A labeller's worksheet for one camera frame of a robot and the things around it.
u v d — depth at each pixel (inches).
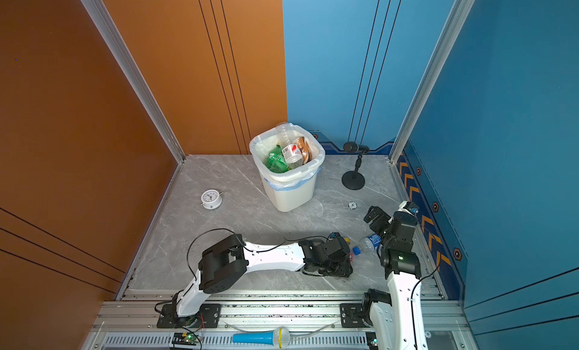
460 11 28.5
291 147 32.6
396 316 17.4
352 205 40.2
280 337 26.2
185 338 27.9
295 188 32.4
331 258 25.4
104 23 29.1
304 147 35.2
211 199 39.1
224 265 20.7
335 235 31.1
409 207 25.8
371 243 33.4
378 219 27.2
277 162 35.1
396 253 21.4
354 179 42.7
